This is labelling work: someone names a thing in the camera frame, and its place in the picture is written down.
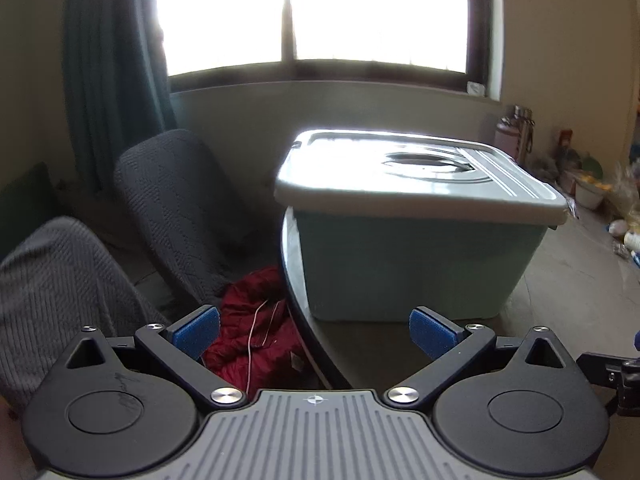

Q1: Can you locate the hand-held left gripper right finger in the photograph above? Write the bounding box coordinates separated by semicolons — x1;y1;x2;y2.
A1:
384;306;577;408

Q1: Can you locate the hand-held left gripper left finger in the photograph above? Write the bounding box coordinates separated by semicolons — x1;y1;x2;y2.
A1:
64;305;249;408

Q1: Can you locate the teal plastic storage bin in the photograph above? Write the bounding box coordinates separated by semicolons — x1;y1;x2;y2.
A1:
292;205;551;322

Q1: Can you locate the grey storage bin lid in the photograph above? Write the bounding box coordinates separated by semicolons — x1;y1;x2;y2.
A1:
274;128;570;226

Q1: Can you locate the red quilted jacket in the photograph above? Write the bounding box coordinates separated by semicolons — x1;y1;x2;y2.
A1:
202;265;321;392

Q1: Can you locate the grey knit covered chair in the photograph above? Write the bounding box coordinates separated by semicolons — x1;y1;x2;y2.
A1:
0;216;171;411
114;129;281;306

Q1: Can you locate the white ribbed bowl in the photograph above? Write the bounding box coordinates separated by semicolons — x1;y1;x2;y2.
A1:
575;180;606;211

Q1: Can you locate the pink water bottle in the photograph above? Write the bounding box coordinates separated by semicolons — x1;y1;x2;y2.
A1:
495;116;521;161

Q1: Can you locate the steel thermos flask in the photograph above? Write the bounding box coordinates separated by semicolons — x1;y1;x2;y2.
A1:
512;105;536;166

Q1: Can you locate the dark teal curtain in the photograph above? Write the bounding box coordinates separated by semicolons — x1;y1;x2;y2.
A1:
62;0;178;191

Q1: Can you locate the white cord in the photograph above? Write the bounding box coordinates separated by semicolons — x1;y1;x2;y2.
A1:
247;297;281;391

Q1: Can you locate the window with dark frame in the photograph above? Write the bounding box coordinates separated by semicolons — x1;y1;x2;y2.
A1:
150;0;502;100

